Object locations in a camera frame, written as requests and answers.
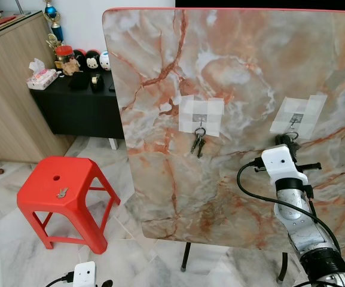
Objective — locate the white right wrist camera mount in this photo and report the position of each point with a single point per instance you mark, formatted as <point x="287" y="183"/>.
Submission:
<point x="278" y="162"/>

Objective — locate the black pouch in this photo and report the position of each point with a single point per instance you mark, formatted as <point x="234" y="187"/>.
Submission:
<point x="78" y="81"/>

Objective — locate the red plastic stool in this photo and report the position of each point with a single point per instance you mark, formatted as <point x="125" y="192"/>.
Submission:
<point x="64" y="176"/>

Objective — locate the black side table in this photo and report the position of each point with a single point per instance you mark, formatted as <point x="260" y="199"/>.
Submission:
<point x="76" y="110"/>

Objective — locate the blue and gold trophy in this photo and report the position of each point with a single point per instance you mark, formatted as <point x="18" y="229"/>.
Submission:
<point x="52" y="18"/>

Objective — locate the slanted white tape patch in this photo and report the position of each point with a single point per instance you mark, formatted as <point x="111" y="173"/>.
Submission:
<point x="313" y="107"/>

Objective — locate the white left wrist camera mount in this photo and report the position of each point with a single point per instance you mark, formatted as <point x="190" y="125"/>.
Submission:
<point x="84" y="275"/>

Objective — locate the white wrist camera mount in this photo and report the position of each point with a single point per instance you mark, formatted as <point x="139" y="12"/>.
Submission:
<point x="84" y="275"/>
<point x="278" y="162"/>

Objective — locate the round black plush toy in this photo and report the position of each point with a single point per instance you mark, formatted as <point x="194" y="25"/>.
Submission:
<point x="80" y="58"/>

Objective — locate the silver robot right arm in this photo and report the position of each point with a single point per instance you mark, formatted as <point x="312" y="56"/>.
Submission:
<point x="298" y="215"/>

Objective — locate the black and gold tape roll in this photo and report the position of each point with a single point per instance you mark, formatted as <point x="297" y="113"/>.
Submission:
<point x="97" y="84"/>

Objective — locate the marble pattern folding table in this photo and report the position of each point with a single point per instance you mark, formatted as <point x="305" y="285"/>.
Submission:
<point x="238" y="60"/>

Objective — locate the glass jar with red lid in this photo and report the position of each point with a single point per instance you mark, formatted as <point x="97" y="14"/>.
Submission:
<point x="64" y="55"/>

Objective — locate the small metal wall hook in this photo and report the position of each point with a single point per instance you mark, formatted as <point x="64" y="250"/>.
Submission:
<point x="298" y="118"/>
<point x="200" y="118"/>

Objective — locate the small brown teddy bear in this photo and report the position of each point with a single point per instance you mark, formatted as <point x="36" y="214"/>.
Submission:
<point x="71" y="67"/>

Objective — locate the square white tape patch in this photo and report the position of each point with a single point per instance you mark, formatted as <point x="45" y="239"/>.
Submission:
<point x="187" y="104"/>

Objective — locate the small silver key bunch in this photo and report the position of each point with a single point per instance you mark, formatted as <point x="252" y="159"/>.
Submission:
<point x="62" y="193"/>

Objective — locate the white round plush toy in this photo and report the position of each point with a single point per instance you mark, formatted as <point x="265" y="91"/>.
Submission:
<point x="104" y="61"/>

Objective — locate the pink tissue pack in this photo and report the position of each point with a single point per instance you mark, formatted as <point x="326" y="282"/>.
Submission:
<point x="42" y="78"/>

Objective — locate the light wooden cabinet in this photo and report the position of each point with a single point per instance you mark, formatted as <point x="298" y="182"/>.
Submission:
<point x="11" y="95"/>

